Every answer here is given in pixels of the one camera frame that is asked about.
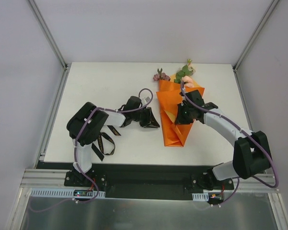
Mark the orange wrapping paper sheet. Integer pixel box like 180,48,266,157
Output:
156,80,193,147

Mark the pink fake rose stem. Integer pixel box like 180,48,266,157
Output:
181,76,194,88

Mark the mauve fake rose stem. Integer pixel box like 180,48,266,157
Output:
153,68,170,81

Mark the white fake rose stem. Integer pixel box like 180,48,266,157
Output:
173,58,195,83

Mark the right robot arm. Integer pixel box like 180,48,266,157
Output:
175,90,272,190

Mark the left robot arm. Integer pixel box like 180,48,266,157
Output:
66,96,160,186

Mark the black ribbon with gold text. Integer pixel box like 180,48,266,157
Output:
91,131,116,162

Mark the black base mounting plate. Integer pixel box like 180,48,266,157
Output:
63,162,236,199

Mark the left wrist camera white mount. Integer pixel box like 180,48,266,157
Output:
141,96,151,105

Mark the right white slotted cable duct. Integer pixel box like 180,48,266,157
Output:
192,192,223,202

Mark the white slotted cable duct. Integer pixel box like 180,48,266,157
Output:
192,192,223,202
31,188,106,199

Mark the left white slotted cable duct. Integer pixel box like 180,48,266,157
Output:
31,188,106,199

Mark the right aluminium frame post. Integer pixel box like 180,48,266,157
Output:
233,0,281,73

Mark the aluminium frame post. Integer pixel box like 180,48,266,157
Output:
26,0,68,70
233,0,281,73

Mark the left aluminium frame post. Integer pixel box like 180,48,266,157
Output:
26,0,68,70

